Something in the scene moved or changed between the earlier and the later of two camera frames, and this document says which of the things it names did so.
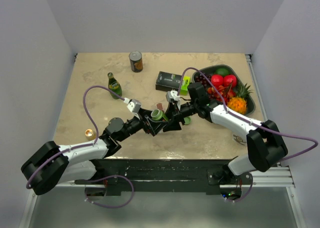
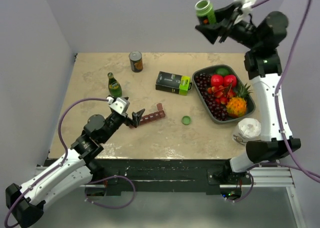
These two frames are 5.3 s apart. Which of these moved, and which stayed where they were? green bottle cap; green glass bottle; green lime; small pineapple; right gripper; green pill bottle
Moved: green pill bottle; right gripper
Stayed: green lime; small pineapple; green bottle cap; green glass bottle
